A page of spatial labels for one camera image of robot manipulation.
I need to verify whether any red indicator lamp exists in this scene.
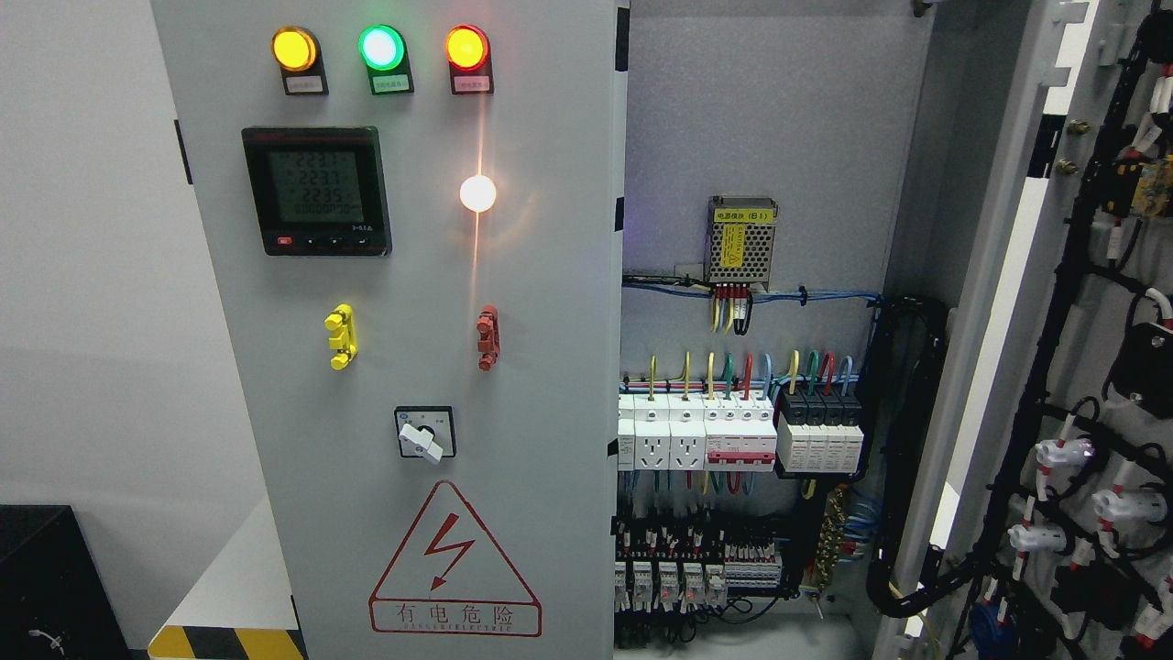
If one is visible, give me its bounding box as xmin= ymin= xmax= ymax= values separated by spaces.
xmin=445 ymin=23 xmax=490 ymax=72

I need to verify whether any yellow terminal post block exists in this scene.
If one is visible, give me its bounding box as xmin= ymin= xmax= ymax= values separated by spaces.
xmin=323 ymin=302 xmax=357 ymax=370

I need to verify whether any black digital power meter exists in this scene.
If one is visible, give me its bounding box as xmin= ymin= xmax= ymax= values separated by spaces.
xmin=240 ymin=125 xmax=392 ymax=258

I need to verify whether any green indicator lamp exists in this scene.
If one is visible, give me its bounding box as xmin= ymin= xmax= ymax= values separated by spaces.
xmin=357 ymin=23 xmax=407 ymax=72

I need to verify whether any yellow indicator lamp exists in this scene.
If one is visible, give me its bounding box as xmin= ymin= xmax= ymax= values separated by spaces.
xmin=271 ymin=26 xmax=319 ymax=72

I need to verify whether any grey cabinet door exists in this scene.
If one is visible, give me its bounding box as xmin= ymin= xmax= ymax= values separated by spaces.
xmin=903 ymin=0 xmax=1173 ymax=660
xmin=152 ymin=1 xmax=628 ymax=659

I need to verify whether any red electric hazard sticker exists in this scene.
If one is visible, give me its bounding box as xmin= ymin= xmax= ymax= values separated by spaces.
xmin=368 ymin=479 xmax=543 ymax=637

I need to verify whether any white socket breaker row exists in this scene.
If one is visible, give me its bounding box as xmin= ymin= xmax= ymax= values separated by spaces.
xmin=619 ymin=392 xmax=778 ymax=472

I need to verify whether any black surge protector block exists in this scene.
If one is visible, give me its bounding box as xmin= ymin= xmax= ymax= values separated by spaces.
xmin=774 ymin=390 xmax=866 ymax=483

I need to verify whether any relay terminal row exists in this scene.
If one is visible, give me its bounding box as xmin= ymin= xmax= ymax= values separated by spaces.
xmin=610 ymin=509 xmax=789 ymax=614

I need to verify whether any white rotary selector switch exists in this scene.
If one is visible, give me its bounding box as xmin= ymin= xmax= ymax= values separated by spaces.
xmin=394 ymin=404 xmax=456 ymax=467

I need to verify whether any metal mesh power supply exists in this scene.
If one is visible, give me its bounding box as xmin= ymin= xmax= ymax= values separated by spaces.
xmin=705 ymin=195 xmax=779 ymax=288

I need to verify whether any red terminal post block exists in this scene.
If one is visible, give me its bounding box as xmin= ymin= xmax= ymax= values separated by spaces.
xmin=475 ymin=304 xmax=501 ymax=370

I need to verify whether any black right cable conduit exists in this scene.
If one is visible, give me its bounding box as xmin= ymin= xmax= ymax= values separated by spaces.
xmin=865 ymin=294 xmax=991 ymax=620

